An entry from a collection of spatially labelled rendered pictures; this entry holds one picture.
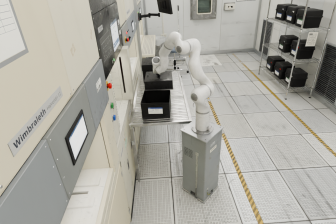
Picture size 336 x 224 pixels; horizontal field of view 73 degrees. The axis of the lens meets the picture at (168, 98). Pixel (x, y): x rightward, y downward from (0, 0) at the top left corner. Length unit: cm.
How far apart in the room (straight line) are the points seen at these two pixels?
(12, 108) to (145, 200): 201
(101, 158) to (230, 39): 558
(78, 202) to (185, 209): 121
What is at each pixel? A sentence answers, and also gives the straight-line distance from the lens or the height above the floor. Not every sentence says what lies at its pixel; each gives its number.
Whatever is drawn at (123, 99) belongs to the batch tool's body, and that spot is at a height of 87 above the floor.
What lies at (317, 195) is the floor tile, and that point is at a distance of 285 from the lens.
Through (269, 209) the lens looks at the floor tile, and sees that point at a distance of 256.
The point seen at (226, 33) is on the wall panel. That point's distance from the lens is 659.
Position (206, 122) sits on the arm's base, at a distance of 197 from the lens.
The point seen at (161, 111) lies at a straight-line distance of 217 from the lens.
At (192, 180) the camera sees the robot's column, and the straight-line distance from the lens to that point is 236.
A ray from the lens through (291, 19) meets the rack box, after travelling 454.
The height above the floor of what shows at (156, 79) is 106.
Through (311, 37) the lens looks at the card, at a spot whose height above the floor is 107.
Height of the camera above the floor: 197
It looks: 28 degrees down
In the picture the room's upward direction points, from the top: 3 degrees counter-clockwise
